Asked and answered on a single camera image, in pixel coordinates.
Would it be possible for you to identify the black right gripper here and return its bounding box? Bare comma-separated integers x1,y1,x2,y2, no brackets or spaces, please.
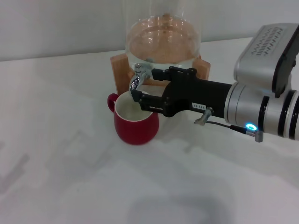
130,66,234,118

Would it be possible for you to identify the red ceramic cup white inside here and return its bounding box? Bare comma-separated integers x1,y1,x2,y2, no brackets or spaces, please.
107,91,160,146

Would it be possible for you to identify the chrome faucet tap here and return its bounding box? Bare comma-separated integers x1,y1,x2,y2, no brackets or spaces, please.
128,63,153,97

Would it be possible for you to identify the light wooden dispenser stand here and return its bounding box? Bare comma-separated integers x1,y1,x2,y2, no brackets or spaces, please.
110,54,210,93

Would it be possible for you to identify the clear glass water dispenser jar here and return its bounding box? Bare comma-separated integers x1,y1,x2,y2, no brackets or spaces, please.
123,0,202,68

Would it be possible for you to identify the thin right gripper cable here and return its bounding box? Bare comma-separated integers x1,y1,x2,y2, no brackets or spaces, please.
194,106,263,142

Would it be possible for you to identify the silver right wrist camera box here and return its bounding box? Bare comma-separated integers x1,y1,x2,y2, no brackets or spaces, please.
233,23,299,98

